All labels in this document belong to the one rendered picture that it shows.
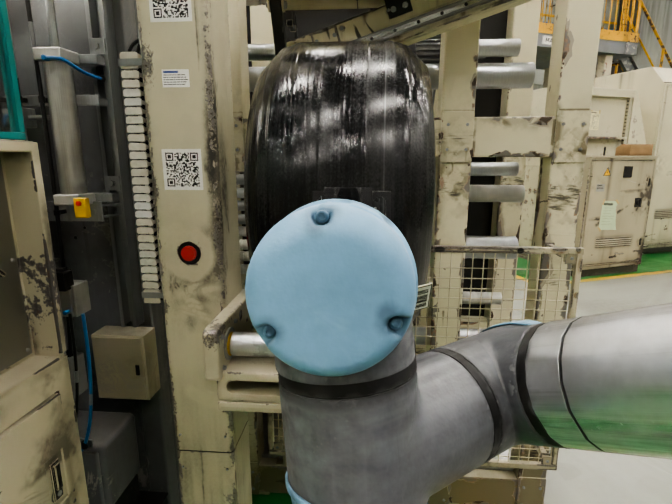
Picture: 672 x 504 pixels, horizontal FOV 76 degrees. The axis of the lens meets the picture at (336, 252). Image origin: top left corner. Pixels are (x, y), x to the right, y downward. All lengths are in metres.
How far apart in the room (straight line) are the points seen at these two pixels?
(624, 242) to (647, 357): 5.30
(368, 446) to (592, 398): 0.12
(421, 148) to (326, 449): 0.49
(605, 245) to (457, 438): 5.12
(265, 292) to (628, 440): 0.19
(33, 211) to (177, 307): 0.30
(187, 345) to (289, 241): 0.79
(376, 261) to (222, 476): 0.95
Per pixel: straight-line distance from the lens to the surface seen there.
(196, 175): 0.86
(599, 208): 5.18
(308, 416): 0.22
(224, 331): 0.83
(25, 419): 0.88
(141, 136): 0.91
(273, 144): 0.64
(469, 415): 0.27
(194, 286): 0.90
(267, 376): 0.82
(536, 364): 0.28
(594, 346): 0.26
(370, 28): 1.23
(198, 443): 1.06
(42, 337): 0.93
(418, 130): 0.65
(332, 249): 0.17
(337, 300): 0.18
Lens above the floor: 1.24
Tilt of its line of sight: 13 degrees down
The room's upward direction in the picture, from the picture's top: straight up
